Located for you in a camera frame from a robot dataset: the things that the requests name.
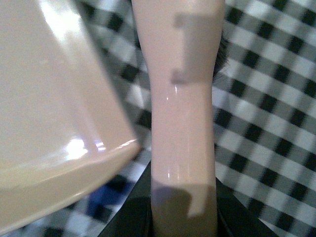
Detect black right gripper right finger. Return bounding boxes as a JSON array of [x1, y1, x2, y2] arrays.
[[216, 179, 277, 237]]

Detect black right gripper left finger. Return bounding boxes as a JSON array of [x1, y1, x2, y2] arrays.
[[99, 164, 153, 237]]

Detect beige plastic dustpan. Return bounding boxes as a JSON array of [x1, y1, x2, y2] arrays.
[[0, 0, 140, 234]]

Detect beige hand brush black bristles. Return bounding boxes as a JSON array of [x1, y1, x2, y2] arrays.
[[132, 0, 225, 237]]

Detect black white checkered cloth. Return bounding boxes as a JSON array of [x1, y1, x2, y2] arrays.
[[13, 0, 316, 237]]

